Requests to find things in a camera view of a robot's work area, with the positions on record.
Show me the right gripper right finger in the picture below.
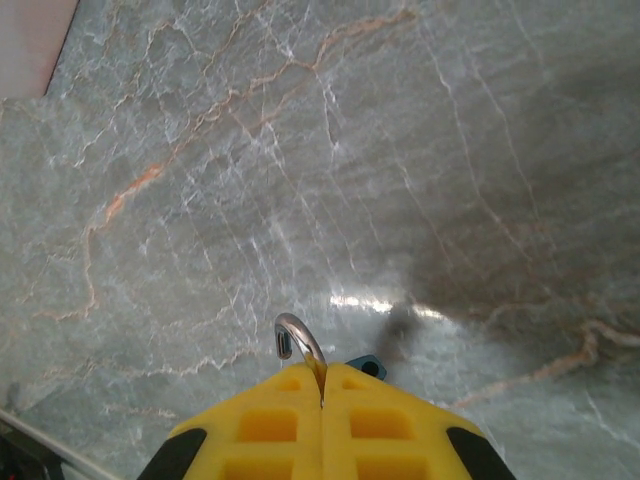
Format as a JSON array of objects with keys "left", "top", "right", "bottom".
[{"left": 322, "top": 361, "right": 517, "bottom": 480}]

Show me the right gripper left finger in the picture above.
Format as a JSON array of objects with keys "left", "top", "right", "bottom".
[{"left": 135, "top": 363, "right": 324, "bottom": 480}]

